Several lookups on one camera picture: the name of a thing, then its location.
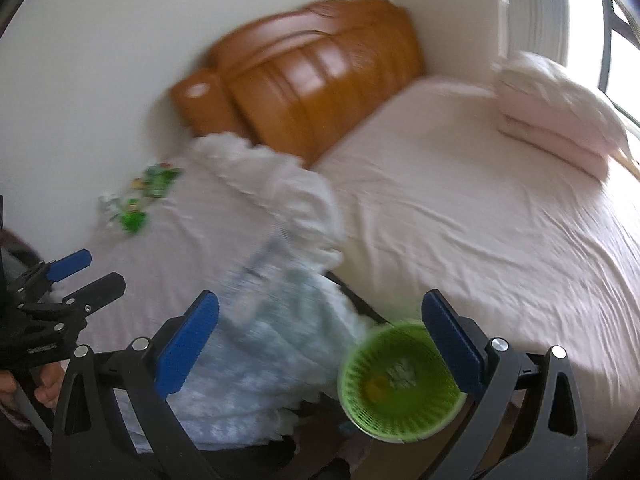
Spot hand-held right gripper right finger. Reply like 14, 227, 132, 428
421, 289, 590, 480

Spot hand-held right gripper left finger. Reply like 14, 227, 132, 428
50, 290, 223, 480

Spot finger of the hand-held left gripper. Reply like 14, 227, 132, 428
20, 249, 93, 293
35, 272, 127, 333

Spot green snack wrapper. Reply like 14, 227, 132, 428
117, 200, 151, 236

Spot green plastic basket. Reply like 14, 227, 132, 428
337, 322, 469, 444

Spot green toy pieces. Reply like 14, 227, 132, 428
131, 162, 184, 200

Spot person's left hand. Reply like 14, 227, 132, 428
0, 361, 66, 412

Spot white ruffled blanket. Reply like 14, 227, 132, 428
117, 132, 375, 455

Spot bed with pink sheet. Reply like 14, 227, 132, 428
50, 74, 640, 443

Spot brown wooden headboard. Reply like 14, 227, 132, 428
170, 0, 426, 168

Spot white curtain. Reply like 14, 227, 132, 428
499, 0, 572, 68

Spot dark window frame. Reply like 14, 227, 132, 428
596, 0, 640, 128

